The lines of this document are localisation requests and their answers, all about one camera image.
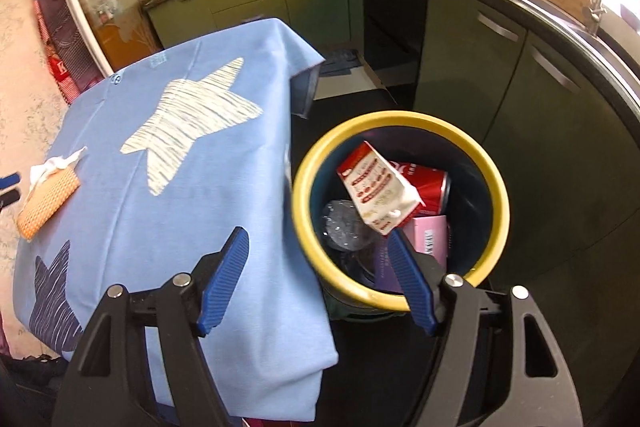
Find red drink can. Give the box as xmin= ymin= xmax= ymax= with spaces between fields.
xmin=395 ymin=161 xmax=452 ymax=214

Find black built-in appliance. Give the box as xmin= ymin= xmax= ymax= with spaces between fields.
xmin=361 ymin=0 xmax=430 ymax=85

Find pink cardboard box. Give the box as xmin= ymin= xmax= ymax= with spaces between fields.
xmin=410 ymin=214 xmax=449 ymax=273

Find blue star tablecloth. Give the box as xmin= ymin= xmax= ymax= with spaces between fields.
xmin=11 ymin=18 xmax=341 ymax=427

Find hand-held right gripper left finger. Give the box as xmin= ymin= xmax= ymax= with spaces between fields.
xmin=50 ymin=226 xmax=251 ymax=427

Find dark floor mat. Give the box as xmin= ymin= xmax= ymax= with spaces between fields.
xmin=320 ymin=49 xmax=362 ymax=76

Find white paper towel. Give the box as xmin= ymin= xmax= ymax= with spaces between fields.
xmin=29 ymin=147 xmax=88 ymax=198

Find clear plastic cup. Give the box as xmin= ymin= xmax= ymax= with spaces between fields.
xmin=320 ymin=199 xmax=381 ymax=253

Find steel sink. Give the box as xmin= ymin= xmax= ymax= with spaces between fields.
xmin=550 ymin=2 xmax=640 ymax=68

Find green kitchen cabinets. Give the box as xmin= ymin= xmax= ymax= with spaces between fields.
xmin=142 ymin=0 xmax=640 ymax=268

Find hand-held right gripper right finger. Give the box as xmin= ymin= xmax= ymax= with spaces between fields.
xmin=386 ymin=229 xmax=586 ymax=427

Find red and white carton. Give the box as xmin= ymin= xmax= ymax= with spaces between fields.
xmin=336 ymin=141 xmax=427 ymax=237

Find checked apron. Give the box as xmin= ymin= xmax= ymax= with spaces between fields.
xmin=31 ymin=0 xmax=103 ymax=105

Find yellow rimmed trash bin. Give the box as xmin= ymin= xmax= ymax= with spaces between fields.
xmin=291 ymin=111 xmax=511 ymax=323

